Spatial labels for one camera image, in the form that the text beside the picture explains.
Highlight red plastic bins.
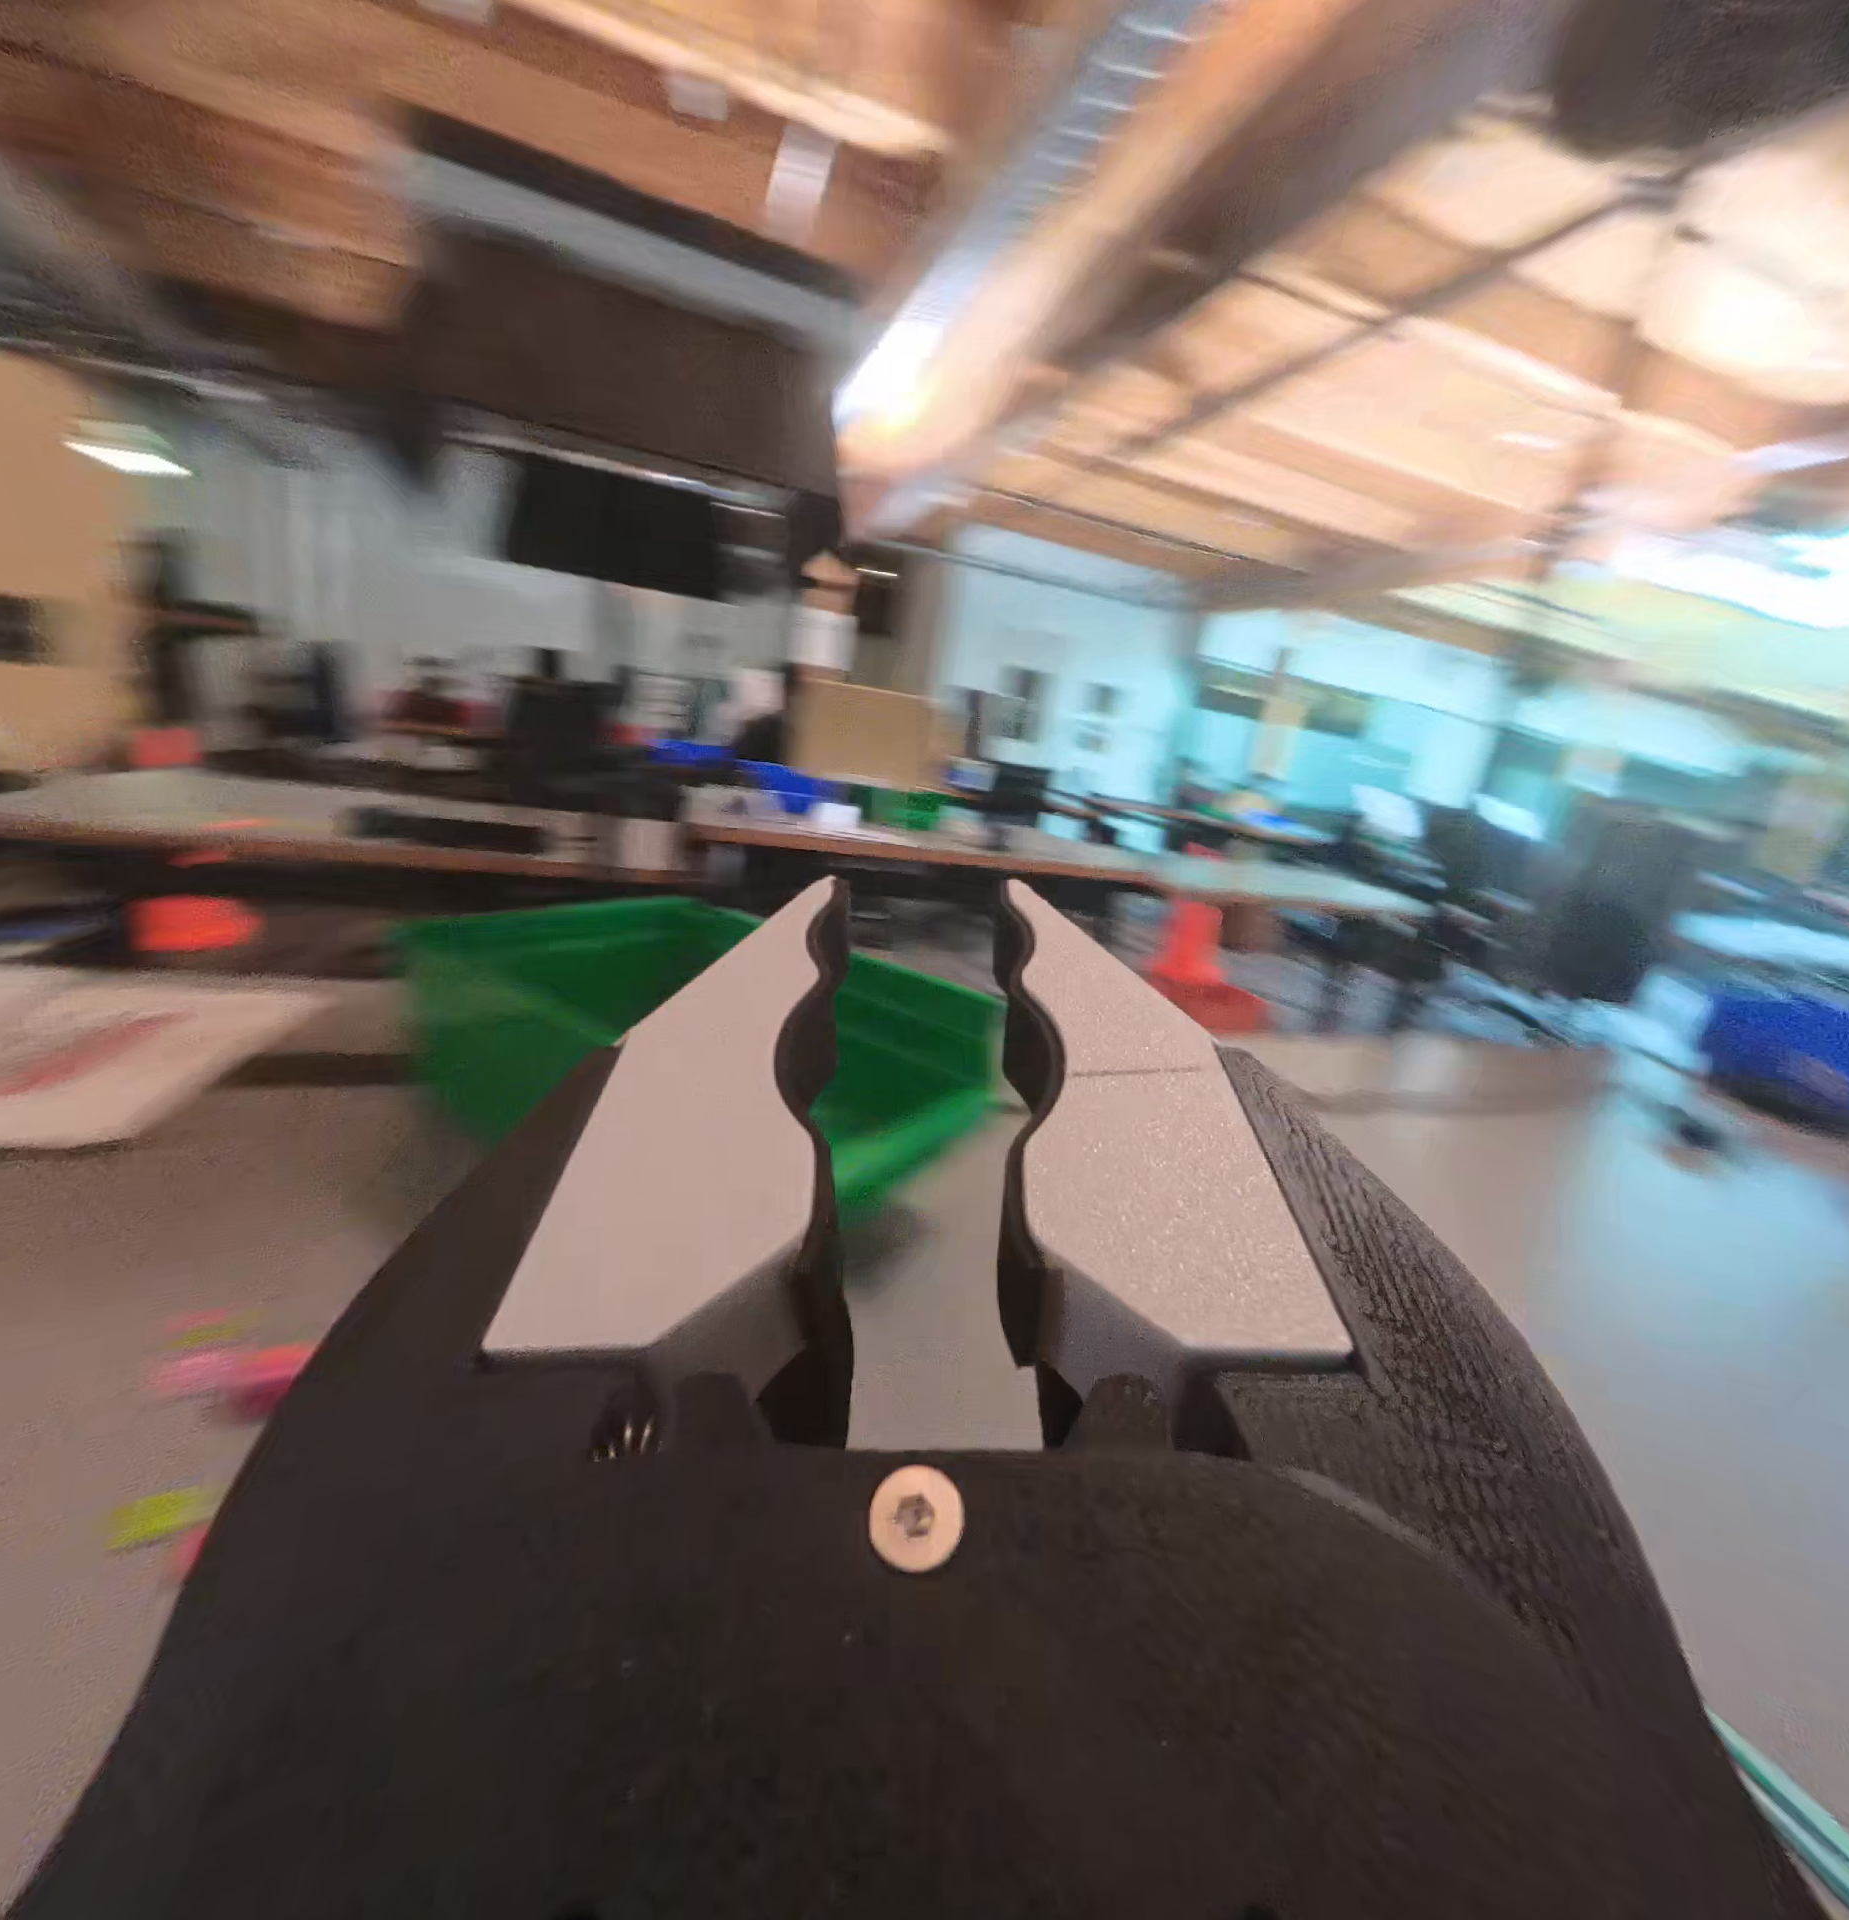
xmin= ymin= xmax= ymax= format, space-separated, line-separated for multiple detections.
xmin=128 ymin=894 xmax=263 ymax=957

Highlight grey work table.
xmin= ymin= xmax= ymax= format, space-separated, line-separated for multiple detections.
xmin=0 ymin=768 xmax=700 ymax=885
xmin=685 ymin=811 xmax=1436 ymax=918

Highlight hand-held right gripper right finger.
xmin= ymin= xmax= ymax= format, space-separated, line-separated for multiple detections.
xmin=996 ymin=879 xmax=1357 ymax=1451

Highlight lime leaf with pink flower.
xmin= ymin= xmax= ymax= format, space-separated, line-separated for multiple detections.
xmin=107 ymin=1484 xmax=223 ymax=1577

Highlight stacked green plastic bins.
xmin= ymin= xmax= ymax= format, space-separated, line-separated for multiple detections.
xmin=390 ymin=897 xmax=1008 ymax=1216

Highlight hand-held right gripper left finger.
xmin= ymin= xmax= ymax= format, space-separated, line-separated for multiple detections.
xmin=478 ymin=879 xmax=853 ymax=1451

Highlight orange traffic cone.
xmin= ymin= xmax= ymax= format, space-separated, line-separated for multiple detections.
xmin=1147 ymin=897 xmax=1271 ymax=1035

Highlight cardboard box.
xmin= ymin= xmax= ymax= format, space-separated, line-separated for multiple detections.
xmin=790 ymin=679 xmax=950 ymax=789

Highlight blue plastic bin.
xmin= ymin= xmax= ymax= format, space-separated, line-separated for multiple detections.
xmin=1704 ymin=983 xmax=1849 ymax=1135

